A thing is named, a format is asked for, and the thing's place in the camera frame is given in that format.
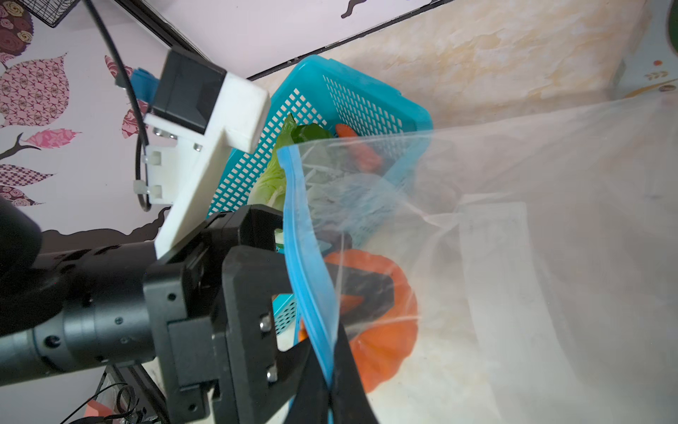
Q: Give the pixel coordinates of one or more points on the clear zip top bag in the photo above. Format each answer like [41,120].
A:
[546,277]

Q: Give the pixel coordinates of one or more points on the teal plastic basket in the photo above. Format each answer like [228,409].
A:
[352,191]

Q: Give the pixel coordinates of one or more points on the green beverage can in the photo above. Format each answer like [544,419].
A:
[649,63]

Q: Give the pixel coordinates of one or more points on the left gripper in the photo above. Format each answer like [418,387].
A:
[210,305]

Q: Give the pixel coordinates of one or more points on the black wire basket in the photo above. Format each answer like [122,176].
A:
[50,12]

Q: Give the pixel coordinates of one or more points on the napa cabbage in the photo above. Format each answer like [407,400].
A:
[270,188]

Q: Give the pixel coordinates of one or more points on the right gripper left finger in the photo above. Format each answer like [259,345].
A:
[311,403]

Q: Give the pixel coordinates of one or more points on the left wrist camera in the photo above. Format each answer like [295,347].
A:
[200,114]

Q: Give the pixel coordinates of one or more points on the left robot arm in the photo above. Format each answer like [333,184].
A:
[74,310]

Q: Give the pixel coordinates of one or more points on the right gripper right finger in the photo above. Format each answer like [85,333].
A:
[348,401]

